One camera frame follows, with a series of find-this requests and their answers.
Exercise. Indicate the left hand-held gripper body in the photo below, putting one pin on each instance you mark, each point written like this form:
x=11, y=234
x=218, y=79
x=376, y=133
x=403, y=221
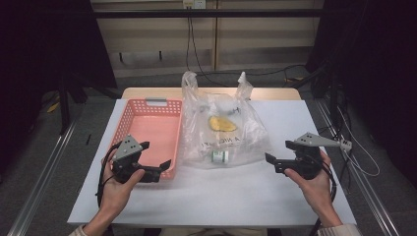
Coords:
x=128, y=149

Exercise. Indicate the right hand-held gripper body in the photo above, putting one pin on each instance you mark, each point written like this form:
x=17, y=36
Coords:
x=308, y=160

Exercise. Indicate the clear plastic bag yellow face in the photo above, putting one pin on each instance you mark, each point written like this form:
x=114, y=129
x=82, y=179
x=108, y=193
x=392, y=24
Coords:
x=226, y=141

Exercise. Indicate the person's right hand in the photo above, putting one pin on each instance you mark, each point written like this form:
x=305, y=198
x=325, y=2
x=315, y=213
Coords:
x=316, y=190

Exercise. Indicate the person's left hand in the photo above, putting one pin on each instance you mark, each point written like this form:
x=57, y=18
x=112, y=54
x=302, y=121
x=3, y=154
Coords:
x=116, y=193

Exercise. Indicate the pink plastic basket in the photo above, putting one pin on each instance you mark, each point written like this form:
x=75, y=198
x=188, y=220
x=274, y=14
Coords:
x=157, y=131

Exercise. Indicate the white plug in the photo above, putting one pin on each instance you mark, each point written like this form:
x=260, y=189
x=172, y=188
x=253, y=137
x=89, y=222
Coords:
x=346, y=145

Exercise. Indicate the white table cover sheet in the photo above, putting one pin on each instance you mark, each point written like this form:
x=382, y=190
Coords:
x=213, y=193

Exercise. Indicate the black metal stand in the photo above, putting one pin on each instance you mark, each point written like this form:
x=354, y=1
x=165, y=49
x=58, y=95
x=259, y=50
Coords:
x=65, y=101

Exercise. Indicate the metal floor rail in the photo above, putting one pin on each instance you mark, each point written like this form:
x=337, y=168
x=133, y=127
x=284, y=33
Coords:
x=370, y=193
x=42, y=183

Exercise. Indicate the white wall socket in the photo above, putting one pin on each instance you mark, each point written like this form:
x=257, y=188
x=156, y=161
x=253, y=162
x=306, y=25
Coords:
x=194, y=3

